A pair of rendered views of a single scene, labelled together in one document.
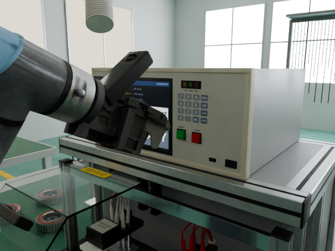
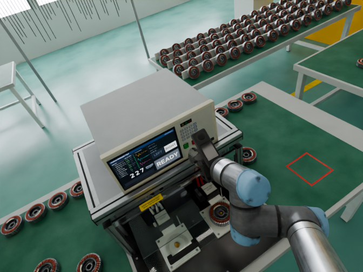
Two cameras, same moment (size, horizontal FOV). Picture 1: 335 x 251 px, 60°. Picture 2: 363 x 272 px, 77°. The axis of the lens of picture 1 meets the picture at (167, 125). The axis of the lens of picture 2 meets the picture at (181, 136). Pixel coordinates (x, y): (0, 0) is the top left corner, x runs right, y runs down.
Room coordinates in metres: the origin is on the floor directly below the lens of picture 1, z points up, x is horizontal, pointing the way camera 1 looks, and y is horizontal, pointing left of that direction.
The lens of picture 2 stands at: (0.27, 0.51, 1.81)
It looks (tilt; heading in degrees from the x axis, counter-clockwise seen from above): 43 degrees down; 302
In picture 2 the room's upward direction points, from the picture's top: 15 degrees counter-clockwise
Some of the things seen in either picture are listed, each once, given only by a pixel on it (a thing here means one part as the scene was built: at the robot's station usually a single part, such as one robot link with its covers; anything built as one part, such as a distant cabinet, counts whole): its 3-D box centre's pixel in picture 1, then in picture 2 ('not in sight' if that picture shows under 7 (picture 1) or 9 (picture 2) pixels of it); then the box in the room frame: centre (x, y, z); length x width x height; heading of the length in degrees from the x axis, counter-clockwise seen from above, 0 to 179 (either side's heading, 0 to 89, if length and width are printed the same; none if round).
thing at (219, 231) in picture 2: not in sight; (221, 216); (0.47, 0.02, 0.78); 0.15 x 0.15 x 0.01; 52
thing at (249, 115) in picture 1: (201, 105); (147, 122); (0.79, -0.09, 1.22); 0.44 x 0.39 x 0.20; 52
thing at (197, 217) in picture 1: (143, 196); (179, 184); (0.63, 0.05, 1.03); 0.62 x 0.01 x 0.03; 52
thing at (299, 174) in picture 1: (195, 148); (153, 144); (0.80, -0.08, 1.09); 0.68 x 0.44 x 0.05; 52
